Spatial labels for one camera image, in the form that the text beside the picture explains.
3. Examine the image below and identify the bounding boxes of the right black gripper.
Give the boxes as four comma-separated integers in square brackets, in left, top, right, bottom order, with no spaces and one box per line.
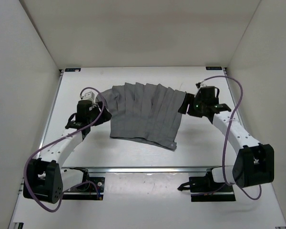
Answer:
[178,94,206,118]

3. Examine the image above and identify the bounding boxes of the grey pleated skirt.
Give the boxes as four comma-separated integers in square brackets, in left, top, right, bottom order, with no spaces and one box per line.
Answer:
[95,83,186,151]

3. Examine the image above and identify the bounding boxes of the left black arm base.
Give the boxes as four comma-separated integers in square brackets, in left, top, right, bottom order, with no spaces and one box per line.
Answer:
[61,167,105,201]

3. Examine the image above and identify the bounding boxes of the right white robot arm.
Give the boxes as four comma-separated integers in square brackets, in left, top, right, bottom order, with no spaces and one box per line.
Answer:
[178,86,274,191]

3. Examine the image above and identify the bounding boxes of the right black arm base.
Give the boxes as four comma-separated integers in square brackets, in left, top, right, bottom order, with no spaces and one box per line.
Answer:
[177,169,236,202]

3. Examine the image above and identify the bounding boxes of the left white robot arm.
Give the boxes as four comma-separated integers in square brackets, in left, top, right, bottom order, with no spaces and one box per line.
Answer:
[23,99,112,204]

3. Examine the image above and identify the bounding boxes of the right blue corner label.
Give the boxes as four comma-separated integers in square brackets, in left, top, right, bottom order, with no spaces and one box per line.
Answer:
[205,66,222,71]

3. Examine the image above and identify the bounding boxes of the blue corner label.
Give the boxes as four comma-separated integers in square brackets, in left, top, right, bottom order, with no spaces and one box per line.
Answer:
[64,68,81,72]
[205,66,222,71]

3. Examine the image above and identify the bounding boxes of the left blue corner label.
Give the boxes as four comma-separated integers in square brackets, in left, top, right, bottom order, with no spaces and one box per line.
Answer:
[64,68,81,72]

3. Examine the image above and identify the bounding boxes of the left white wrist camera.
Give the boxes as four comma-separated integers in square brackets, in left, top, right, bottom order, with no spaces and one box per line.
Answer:
[79,91,95,104]

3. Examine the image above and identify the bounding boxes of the right aluminium side rail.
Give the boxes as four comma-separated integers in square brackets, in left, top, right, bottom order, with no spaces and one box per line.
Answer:
[225,79,248,130]

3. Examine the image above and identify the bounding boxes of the aluminium side rail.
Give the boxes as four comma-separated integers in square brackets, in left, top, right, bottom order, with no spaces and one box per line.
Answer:
[225,79,248,130]
[19,69,64,194]

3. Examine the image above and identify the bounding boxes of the left aluminium side rail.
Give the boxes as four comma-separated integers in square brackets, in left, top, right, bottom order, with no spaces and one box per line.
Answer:
[19,69,64,194]

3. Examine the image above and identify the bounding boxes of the aluminium front rail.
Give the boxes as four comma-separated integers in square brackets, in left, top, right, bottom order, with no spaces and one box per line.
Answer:
[87,167,214,173]

